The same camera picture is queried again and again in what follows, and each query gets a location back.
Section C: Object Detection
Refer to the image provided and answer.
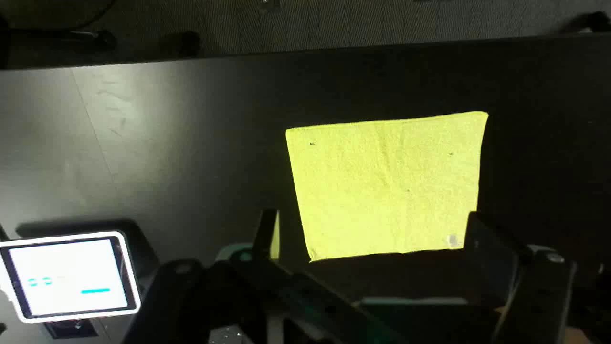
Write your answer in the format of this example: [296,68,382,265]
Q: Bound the white framed tablet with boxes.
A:
[0,230,141,322]

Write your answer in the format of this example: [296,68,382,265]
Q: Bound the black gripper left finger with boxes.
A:
[252,208,279,259]

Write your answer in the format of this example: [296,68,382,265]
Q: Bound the yellow cloth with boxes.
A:
[284,110,489,261]

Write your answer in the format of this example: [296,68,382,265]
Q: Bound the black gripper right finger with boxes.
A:
[468,211,519,263]

